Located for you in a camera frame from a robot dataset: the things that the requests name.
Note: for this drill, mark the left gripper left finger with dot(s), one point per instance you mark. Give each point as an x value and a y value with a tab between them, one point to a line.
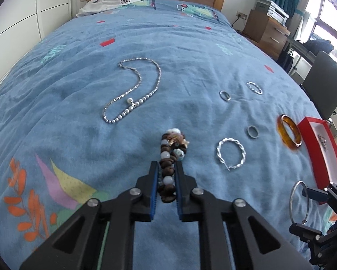
100	233

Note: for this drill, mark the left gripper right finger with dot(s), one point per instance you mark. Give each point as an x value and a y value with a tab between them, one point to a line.
232	235

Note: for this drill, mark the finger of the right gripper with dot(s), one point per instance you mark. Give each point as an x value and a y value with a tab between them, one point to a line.
328	195
312	236

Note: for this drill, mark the thin silver bangle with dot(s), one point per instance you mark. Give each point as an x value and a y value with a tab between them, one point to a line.
299	204

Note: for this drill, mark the red white jewelry box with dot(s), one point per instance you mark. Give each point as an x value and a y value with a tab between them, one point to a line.
324	163

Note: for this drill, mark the amber resin bangle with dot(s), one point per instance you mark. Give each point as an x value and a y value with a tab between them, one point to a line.
289	132

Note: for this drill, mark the dark grey desk chair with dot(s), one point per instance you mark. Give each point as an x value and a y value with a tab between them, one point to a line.
320	85

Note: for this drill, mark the blue patterned bed blanket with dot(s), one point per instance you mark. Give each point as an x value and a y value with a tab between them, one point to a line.
83	112

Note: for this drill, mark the desk with clutter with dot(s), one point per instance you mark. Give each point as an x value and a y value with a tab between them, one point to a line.
308	51

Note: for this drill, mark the wooden drawer cabinet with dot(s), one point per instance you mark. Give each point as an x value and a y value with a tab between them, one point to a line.
266	33

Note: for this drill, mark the grey printer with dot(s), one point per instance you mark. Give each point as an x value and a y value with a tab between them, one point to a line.
272	10

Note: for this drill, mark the white clothing pile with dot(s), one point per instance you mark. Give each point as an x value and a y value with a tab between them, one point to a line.
97	6

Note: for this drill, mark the white wardrobe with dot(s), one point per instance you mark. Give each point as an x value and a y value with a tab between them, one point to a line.
24	23

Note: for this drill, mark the wall power socket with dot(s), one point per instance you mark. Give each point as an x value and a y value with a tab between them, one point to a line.
241	15

